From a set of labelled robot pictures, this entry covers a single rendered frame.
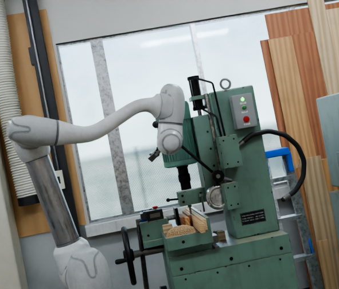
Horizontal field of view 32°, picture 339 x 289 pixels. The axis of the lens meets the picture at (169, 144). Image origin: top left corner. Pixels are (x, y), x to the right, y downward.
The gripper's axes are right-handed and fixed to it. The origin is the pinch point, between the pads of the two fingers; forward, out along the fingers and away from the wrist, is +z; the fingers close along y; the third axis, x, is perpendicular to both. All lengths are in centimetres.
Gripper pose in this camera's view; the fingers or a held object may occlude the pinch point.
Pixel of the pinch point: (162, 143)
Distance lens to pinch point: 278.8
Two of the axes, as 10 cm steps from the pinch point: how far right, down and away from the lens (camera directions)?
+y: 6.4, -7.7, 0.8
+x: -7.6, -6.4, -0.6
